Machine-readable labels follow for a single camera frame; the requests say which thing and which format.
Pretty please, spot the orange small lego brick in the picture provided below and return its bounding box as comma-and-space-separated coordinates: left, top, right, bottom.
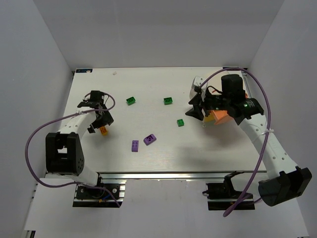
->
99, 126, 108, 136

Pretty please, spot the yellow orange drawer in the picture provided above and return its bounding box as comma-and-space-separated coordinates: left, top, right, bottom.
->
203, 114, 215, 123

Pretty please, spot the salmon orange top drawer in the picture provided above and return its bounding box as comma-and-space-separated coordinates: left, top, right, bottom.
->
211, 110, 233, 125

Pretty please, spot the green lego brick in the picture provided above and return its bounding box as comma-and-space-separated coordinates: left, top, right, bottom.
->
126, 97, 136, 106
163, 97, 173, 105
176, 119, 184, 127

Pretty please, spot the purple sloped lego brick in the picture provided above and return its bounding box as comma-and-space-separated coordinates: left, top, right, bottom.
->
143, 134, 157, 146

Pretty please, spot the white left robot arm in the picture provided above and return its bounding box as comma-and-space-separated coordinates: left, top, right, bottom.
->
46, 90, 114, 186

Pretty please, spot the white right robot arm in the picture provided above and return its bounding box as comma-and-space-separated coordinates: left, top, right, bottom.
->
186, 74, 312, 207

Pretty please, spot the blue label sticker left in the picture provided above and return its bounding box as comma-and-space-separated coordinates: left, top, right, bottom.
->
75, 68, 93, 73

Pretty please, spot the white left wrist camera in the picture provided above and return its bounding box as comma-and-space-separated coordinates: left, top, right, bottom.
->
77, 99, 92, 108

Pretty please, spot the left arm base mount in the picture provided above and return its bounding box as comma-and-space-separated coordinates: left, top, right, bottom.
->
72, 179, 126, 208

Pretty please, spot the aluminium table front rail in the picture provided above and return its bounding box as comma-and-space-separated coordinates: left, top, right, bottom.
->
47, 171, 268, 180

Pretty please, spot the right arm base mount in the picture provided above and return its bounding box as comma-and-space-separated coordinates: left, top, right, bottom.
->
202, 171, 248, 211

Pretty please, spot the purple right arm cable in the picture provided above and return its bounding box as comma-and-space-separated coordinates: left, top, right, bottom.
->
198, 67, 269, 218

